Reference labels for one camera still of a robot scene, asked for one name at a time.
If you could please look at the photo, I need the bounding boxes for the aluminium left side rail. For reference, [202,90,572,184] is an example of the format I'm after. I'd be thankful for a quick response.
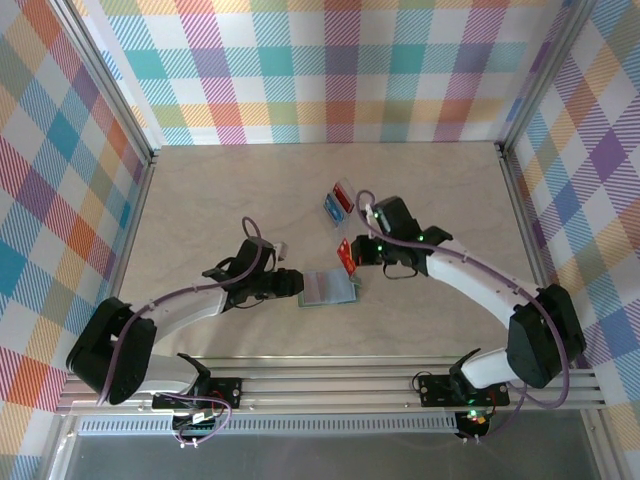
[87,149,162,374]

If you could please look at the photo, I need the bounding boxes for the aluminium frame beam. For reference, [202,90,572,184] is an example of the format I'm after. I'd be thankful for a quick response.
[55,369,609,415]

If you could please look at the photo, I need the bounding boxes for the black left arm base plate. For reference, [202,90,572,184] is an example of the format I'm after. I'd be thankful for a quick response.
[152,377,245,412]

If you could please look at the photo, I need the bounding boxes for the clear acrylic card box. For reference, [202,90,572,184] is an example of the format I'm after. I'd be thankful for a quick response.
[319,177,364,236]

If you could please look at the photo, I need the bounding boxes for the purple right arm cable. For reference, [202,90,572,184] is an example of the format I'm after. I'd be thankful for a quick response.
[355,188,571,446]

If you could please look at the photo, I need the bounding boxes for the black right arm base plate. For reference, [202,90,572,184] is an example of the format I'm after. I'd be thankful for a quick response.
[417,372,511,407]

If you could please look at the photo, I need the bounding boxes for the aluminium right frame post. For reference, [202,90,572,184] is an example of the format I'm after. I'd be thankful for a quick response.
[494,0,601,161]

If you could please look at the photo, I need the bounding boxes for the aluminium table edge rail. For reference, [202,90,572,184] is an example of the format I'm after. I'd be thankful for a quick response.
[92,355,571,374]

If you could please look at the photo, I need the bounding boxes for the aluminium frame post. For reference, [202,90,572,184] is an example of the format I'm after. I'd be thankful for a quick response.
[47,0,161,169]
[494,0,601,161]

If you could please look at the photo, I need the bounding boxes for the blue card stack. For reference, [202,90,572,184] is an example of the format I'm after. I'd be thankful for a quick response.
[322,192,349,221]

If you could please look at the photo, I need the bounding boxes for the slotted grey cable duct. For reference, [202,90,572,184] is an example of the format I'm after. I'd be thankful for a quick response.
[74,418,461,437]

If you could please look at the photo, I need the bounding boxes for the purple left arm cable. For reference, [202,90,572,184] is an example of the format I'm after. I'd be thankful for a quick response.
[97,215,284,449]

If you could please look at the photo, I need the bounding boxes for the aluminium right side rail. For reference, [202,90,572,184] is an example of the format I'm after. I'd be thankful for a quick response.
[494,142,576,371]

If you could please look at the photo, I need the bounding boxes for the grey metal panel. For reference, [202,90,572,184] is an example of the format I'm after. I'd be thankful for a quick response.
[47,433,609,480]

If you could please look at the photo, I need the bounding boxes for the aluminium left frame post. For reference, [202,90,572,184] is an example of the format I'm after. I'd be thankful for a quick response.
[47,0,161,169]

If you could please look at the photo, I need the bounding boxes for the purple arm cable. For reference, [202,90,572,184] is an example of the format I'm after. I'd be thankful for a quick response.
[97,215,284,449]
[355,188,571,446]

